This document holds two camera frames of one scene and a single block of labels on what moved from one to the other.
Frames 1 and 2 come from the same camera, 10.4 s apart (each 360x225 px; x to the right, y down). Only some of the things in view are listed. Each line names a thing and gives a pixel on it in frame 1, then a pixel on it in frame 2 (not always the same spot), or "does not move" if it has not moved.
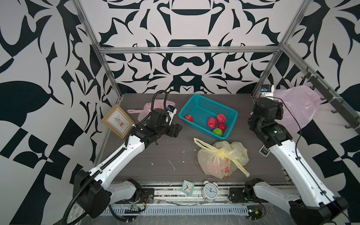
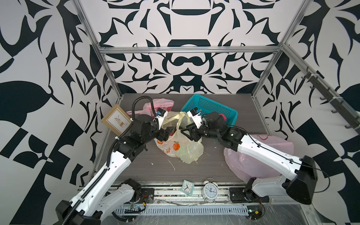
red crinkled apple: (221, 118) does not move
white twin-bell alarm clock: (210, 190) does not move
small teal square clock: (187, 187) does not move
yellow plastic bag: (221, 159) to (179, 145)
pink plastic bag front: (299, 104) to (249, 167)
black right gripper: (281, 107) to (192, 128)
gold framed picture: (119, 121) does not move
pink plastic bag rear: (157, 104) does not move
